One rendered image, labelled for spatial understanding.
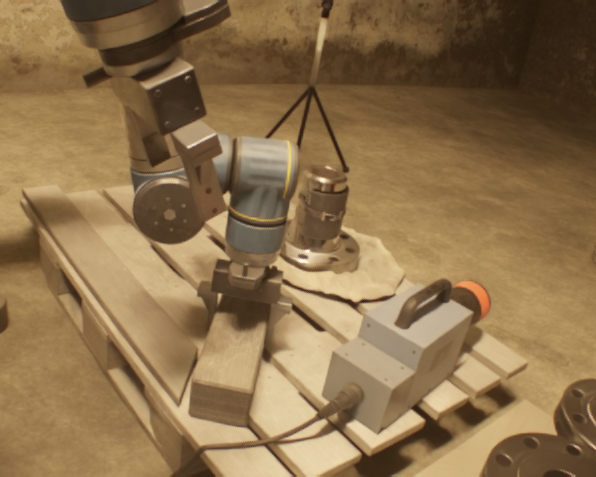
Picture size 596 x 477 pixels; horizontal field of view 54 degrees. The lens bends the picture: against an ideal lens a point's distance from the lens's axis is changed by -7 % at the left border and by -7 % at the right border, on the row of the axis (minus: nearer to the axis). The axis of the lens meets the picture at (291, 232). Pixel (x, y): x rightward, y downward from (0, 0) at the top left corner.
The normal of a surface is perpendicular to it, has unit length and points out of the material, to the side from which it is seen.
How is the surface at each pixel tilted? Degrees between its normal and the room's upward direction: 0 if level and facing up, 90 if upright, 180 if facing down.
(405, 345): 90
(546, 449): 0
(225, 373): 0
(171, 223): 90
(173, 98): 92
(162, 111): 92
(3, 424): 0
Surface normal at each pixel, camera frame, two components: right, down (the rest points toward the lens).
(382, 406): -0.66, 0.22
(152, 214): 0.14, 0.45
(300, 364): 0.16, -0.89
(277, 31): 0.60, 0.44
